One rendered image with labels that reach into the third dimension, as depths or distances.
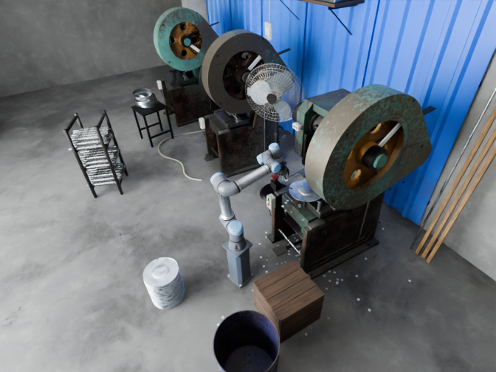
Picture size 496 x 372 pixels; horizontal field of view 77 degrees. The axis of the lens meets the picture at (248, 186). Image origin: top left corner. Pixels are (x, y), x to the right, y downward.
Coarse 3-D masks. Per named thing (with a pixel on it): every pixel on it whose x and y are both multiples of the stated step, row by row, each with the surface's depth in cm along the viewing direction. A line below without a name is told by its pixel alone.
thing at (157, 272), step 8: (152, 264) 262; (160, 264) 261; (168, 264) 261; (176, 264) 260; (144, 272) 255; (152, 272) 255; (160, 272) 254; (168, 272) 254; (176, 272) 254; (144, 280) 249; (152, 280) 249; (160, 280) 249; (168, 280) 248
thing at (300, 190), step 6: (300, 180) 270; (294, 186) 264; (300, 186) 264; (306, 186) 262; (294, 192) 258; (300, 192) 257; (306, 192) 256; (312, 192) 256; (294, 198) 252; (300, 198) 252; (306, 198) 252; (312, 198) 251; (318, 198) 251
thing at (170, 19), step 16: (160, 16) 423; (176, 16) 418; (192, 16) 428; (160, 32) 418; (176, 32) 436; (192, 32) 447; (208, 32) 452; (160, 48) 428; (176, 48) 447; (192, 48) 458; (208, 48) 464; (176, 64) 452; (192, 64) 464; (160, 80) 523; (176, 80) 497; (192, 80) 503; (176, 96) 499; (192, 96) 513; (208, 96) 529; (176, 112) 513; (192, 112) 529; (208, 112) 545
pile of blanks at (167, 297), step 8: (176, 280) 254; (152, 288) 245; (160, 288) 245; (168, 288) 250; (176, 288) 257; (184, 288) 275; (152, 296) 257; (160, 296) 253; (168, 296) 255; (176, 296) 261; (184, 296) 273; (160, 304) 261; (168, 304) 261; (176, 304) 266
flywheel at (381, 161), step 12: (372, 132) 197; (384, 132) 199; (396, 132) 206; (360, 144) 194; (372, 144) 195; (384, 144) 198; (396, 144) 213; (348, 156) 197; (360, 156) 196; (372, 156) 189; (384, 156) 190; (396, 156) 215; (348, 168) 202; (360, 168) 209; (372, 168) 195; (384, 168) 220; (348, 180) 210; (360, 180) 217; (372, 180) 221
